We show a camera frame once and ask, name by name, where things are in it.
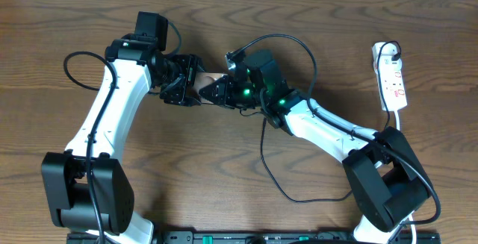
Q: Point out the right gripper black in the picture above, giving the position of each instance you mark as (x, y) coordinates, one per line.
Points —
(224, 85)

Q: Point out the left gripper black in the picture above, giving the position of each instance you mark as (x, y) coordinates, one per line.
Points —
(193, 63)

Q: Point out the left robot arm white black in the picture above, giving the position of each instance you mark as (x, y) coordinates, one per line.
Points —
(86, 187)

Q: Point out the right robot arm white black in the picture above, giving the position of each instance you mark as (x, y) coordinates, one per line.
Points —
(385, 176)

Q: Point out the white power strip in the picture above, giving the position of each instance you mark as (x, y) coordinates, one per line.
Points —
(387, 65)

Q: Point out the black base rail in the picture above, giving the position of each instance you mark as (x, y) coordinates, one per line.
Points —
(189, 237)

